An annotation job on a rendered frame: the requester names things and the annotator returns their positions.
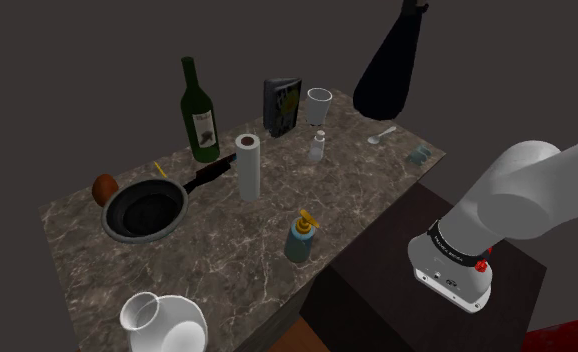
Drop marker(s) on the black bottle with cork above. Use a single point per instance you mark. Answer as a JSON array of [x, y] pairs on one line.
[[381, 88]]

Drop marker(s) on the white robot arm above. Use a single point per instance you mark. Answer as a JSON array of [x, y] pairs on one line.
[[513, 195]]

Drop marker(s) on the small clear bottle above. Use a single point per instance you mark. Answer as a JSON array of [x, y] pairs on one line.
[[316, 148]]

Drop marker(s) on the white paper towel roll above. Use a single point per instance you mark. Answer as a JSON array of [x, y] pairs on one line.
[[249, 170]]

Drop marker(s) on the blue soap dispenser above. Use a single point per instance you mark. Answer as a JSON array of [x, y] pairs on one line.
[[298, 244]]

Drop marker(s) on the dark book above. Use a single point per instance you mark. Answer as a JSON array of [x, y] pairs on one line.
[[281, 107]]

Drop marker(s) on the white cup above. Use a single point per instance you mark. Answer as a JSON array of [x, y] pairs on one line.
[[318, 109]]

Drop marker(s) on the silver spoon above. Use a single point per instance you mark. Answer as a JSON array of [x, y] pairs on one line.
[[373, 140]]

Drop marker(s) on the green wine bottle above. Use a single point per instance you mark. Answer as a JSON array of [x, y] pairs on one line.
[[199, 122]]

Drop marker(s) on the yellow pencil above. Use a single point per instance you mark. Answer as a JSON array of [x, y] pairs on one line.
[[160, 169]]

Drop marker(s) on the small light blue object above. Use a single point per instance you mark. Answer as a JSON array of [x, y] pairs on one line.
[[418, 155]]

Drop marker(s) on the dark robot stand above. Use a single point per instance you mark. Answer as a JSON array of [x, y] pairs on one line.
[[376, 297]]

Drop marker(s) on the black frying pan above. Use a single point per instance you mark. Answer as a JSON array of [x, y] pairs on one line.
[[142, 214]]

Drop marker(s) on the brown egg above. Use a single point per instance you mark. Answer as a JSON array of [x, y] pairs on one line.
[[102, 189]]

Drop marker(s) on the white jug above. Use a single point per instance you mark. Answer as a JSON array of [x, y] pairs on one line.
[[172, 326]]

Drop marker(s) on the red gas cylinder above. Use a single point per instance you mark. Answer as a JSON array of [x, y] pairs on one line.
[[562, 337]]

